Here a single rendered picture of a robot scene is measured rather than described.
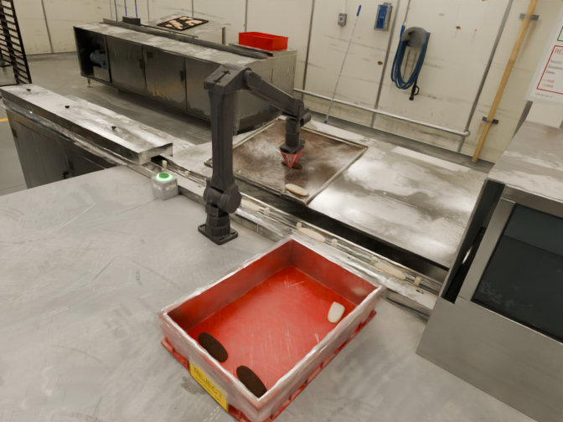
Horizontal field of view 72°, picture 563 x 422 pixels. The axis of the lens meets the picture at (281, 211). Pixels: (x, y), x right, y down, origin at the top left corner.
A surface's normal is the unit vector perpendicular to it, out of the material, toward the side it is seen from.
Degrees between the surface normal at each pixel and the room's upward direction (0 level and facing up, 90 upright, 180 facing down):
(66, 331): 0
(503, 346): 90
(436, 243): 10
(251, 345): 0
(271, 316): 0
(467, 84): 90
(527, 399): 90
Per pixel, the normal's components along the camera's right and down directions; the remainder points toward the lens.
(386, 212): -0.01, -0.78
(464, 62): -0.59, 0.36
